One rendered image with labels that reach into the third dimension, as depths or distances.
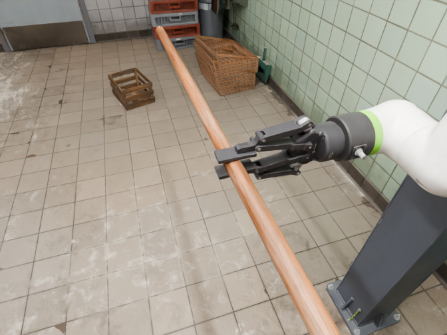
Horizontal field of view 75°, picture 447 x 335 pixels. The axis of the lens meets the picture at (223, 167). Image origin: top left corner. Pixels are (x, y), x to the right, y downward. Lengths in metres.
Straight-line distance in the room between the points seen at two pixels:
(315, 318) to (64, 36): 4.69
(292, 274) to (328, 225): 1.61
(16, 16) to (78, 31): 0.70
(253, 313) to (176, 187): 0.99
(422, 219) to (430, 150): 0.55
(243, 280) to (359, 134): 1.25
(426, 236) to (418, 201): 0.12
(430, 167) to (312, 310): 0.33
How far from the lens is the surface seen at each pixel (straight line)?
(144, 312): 1.67
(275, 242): 0.40
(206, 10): 4.30
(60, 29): 4.80
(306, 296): 0.37
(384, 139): 0.62
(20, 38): 4.93
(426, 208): 1.09
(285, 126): 0.52
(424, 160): 0.59
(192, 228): 1.87
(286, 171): 0.58
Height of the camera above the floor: 1.53
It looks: 43 degrees down
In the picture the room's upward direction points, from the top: straight up
